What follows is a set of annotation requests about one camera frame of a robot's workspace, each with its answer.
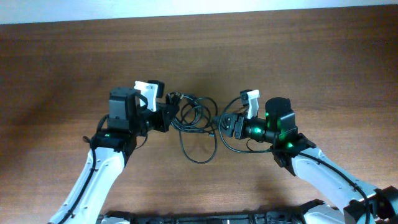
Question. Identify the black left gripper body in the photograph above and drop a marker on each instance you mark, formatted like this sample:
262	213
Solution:
157	120

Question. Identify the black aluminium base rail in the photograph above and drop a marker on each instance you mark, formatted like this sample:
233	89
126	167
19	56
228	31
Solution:
211	219

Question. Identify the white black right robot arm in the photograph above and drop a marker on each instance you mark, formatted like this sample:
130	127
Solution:
353	200

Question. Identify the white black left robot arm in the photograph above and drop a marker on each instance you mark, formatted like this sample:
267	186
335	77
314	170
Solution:
132	113

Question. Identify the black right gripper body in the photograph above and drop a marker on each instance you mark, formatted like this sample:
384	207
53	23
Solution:
243	130

